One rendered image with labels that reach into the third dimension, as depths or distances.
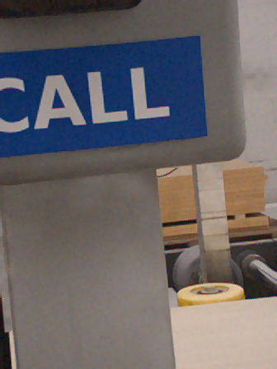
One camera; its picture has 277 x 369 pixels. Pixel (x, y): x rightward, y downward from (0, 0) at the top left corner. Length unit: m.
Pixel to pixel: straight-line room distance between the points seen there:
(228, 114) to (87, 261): 0.05
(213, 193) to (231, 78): 1.14
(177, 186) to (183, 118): 6.01
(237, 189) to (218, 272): 4.94
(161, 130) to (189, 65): 0.01
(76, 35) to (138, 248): 0.05
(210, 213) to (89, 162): 1.15
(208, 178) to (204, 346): 0.38
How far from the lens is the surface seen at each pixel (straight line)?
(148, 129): 0.20
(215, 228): 1.35
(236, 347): 1.00
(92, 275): 0.22
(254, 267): 1.83
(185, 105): 0.20
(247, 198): 6.32
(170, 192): 6.21
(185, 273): 1.74
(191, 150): 0.21
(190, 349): 1.01
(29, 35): 0.20
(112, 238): 0.22
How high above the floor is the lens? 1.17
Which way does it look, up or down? 6 degrees down
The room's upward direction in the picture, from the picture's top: 6 degrees counter-clockwise
